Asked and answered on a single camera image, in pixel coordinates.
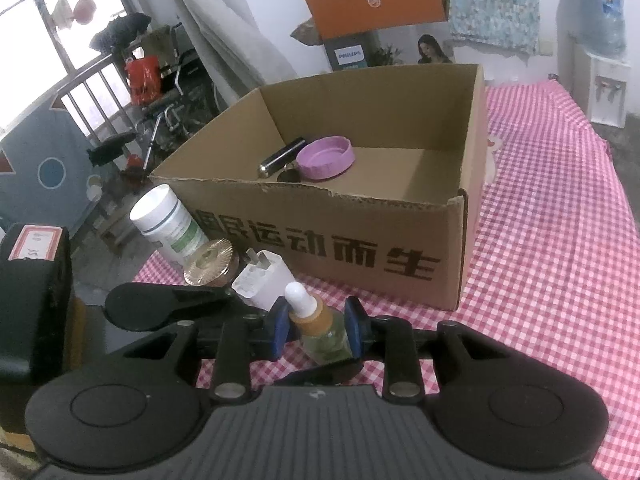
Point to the orange box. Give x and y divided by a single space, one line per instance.
375 0

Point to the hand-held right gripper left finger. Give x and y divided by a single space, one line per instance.
280 332

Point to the small red bag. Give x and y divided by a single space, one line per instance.
132 162

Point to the white sheet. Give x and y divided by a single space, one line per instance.
215 25

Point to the white bottle with green label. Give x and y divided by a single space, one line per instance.
165 220

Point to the brown cardboard box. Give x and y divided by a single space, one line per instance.
300 205

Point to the white charger plug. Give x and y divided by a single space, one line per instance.
260 280

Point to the small dark cloth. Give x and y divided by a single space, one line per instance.
110 147

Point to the purple round lid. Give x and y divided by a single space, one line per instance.
325 157

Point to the dark hanging cloth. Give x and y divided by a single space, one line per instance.
120 30

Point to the green dropper bottle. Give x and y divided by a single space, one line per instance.
320 327

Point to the red plastic bag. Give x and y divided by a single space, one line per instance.
142 77

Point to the pink checked tablecloth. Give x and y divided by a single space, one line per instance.
550 210

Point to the gold lidded dark jar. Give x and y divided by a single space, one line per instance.
210 262

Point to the black cylinder tube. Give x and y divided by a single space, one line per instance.
280 156

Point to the blue board with shapes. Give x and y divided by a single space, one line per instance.
45 160

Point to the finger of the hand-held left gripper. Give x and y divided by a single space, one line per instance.
150 304
325 375

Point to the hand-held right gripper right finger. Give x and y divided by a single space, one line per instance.
353 332

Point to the metal window railing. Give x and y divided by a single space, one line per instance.
85 90

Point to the blue water bottle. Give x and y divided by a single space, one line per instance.
600 10

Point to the small dark round object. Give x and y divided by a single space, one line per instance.
289 176

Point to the white hanging ornament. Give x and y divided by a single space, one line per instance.
61 10

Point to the patterned wall cloth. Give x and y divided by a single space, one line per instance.
495 5

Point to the pink hanging ball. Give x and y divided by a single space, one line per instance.
84 9

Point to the white water dispenser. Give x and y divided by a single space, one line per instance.
607 85

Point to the wheelchair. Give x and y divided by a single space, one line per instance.
175 105

